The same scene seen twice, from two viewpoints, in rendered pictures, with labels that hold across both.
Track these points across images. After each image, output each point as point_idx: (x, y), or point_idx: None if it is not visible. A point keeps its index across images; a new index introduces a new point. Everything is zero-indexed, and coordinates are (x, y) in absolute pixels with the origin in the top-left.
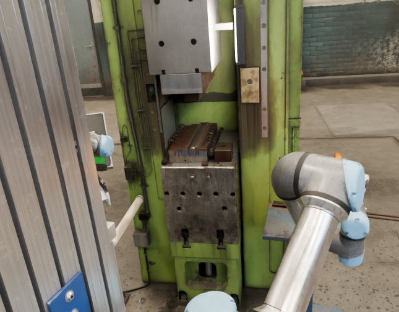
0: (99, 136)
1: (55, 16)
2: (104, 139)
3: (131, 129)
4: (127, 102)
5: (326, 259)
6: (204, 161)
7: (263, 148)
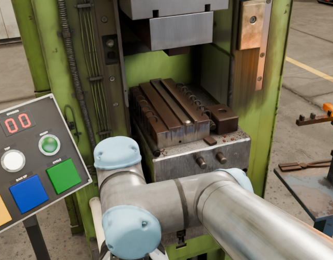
0: (229, 176)
1: None
2: (248, 183)
3: (82, 109)
4: (74, 68)
5: (268, 195)
6: (208, 138)
7: (255, 103)
